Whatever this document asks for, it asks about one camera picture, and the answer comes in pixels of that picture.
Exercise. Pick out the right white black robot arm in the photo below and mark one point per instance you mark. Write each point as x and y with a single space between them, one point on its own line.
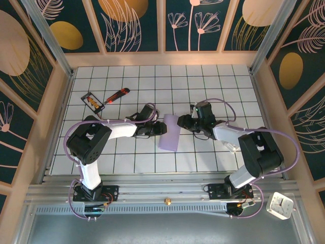
243 175

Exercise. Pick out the red black utility knife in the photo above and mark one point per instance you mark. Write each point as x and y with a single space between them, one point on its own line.
116 96

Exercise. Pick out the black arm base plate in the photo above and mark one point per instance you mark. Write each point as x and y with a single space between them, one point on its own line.
111 193
215 191

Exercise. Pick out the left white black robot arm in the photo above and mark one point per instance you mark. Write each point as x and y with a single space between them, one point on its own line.
89 172

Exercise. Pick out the small brass knob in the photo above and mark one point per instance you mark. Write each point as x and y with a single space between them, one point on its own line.
167 201

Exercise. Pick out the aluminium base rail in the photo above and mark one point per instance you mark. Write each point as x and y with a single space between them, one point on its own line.
152 189

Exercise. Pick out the white square alarm clock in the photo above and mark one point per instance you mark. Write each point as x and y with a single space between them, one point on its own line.
279 206

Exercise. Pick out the grey metal sheet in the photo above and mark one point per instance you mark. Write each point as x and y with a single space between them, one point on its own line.
162 228

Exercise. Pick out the black battery pack yellow label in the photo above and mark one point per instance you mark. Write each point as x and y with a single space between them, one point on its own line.
93 102

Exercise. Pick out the aluminium corner post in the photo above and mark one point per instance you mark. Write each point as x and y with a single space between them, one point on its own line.
52 43
275 38

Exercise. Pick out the aluminium side rail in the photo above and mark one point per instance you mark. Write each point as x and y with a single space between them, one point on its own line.
261 101
63 101

